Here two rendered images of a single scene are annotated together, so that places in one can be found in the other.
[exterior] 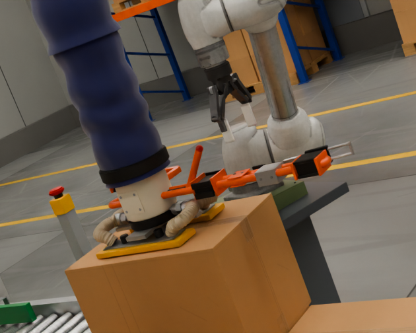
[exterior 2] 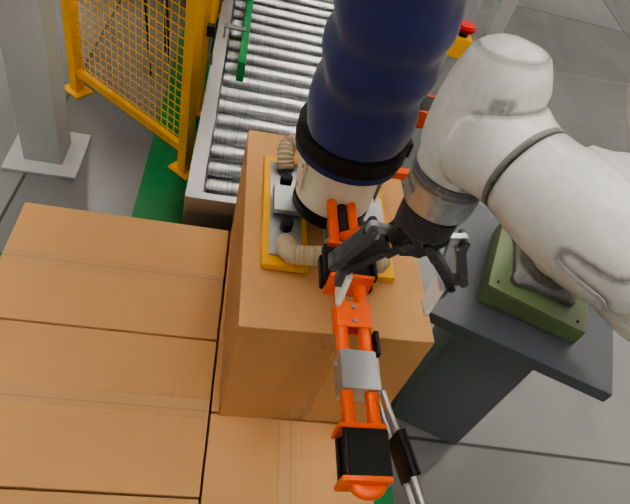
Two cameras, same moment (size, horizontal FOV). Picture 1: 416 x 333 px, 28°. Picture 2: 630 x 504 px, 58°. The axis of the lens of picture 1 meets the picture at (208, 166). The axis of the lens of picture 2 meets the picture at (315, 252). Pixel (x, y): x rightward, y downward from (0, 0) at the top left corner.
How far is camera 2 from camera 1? 1.88 m
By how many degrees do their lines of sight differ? 47
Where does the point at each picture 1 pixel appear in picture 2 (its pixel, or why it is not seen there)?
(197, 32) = (428, 135)
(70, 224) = (443, 69)
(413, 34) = not seen: outside the picture
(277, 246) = not seen: hidden behind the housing
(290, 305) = (333, 411)
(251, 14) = (527, 246)
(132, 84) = (405, 55)
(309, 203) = (539, 360)
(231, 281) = (243, 359)
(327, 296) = (480, 398)
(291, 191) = (556, 324)
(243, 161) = not seen: hidden behind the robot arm
